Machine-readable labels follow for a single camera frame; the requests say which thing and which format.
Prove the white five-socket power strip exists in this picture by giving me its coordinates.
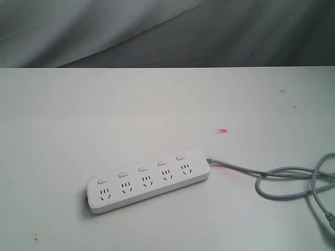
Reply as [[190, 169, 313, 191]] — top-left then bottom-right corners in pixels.
[[86, 150, 210, 214]]

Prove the grey backdrop cloth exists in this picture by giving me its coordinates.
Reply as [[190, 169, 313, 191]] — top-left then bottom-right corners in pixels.
[[1, 1, 334, 67]]

